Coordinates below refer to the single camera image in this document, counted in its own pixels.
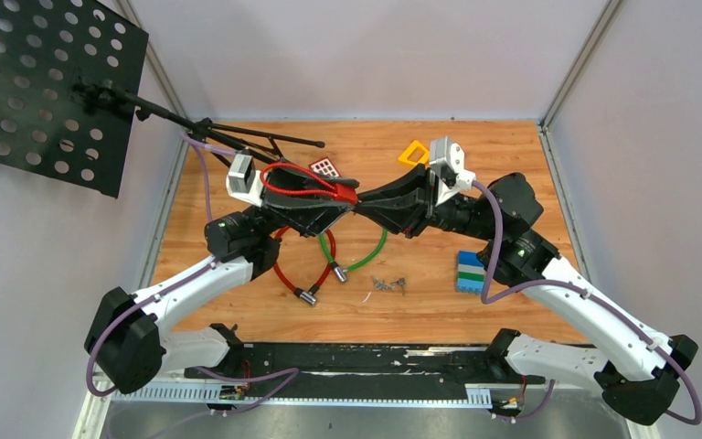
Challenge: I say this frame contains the black perforated music stand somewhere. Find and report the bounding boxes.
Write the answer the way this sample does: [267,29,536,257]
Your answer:
[0,0,326,220]

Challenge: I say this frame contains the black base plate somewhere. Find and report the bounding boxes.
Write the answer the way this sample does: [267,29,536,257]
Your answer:
[212,342,544,401]

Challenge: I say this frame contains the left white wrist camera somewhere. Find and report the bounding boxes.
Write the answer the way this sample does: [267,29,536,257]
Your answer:
[226,153,264,207]

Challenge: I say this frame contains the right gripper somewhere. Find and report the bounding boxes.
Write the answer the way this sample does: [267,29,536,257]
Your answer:
[351,163,499,241]

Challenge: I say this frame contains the red cable lock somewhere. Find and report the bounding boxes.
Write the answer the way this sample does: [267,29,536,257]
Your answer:
[272,227,336,306]

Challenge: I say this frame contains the grey slotted cable duct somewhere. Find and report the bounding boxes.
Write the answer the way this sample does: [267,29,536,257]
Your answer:
[112,381,494,409]

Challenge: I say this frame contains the blue green white brick stack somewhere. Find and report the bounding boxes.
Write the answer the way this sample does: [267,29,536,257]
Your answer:
[454,251,486,295]

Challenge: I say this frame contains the silver keys of red lock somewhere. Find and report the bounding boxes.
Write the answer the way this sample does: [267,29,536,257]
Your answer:
[371,276,390,291]

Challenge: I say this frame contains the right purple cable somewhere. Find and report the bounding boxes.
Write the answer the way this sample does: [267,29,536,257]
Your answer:
[471,180,702,426]

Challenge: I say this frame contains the yellow triangular toy piece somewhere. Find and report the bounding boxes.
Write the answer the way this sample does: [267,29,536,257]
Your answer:
[397,140,430,167]

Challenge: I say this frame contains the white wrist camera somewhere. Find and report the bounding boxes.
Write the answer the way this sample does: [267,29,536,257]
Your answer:
[429,136,476,206]
[226,153,264,207]

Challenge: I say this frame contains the red window toy brick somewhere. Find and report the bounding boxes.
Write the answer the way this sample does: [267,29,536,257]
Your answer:
[309,157,341,177]

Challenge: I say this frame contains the silver keys of green lock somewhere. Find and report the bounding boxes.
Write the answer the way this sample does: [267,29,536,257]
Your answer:
[388,277,406,295]

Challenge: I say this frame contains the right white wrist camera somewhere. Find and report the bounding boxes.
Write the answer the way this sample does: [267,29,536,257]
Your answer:
[429,136,476,206]

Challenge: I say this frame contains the thin red wire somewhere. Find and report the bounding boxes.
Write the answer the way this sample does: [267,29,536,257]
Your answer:
[259,162,359,204]

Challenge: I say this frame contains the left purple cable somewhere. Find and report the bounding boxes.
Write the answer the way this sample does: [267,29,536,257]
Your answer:
[85,134,301,419]

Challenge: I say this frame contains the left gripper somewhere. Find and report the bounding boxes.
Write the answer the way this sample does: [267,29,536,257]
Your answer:
[245,157,359,241]

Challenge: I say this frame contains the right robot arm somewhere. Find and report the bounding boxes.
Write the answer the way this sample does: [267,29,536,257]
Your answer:
[355,166,702,425]

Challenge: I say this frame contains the purple cable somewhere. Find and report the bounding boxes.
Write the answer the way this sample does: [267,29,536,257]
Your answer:
[85,134,301,419]
[471,180,702,426]

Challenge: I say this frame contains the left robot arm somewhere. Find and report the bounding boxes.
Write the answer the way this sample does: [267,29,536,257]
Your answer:
[84,161,359,396]

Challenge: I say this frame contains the green cable lock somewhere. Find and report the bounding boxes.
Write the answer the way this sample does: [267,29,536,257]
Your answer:
[318,229,388,284]

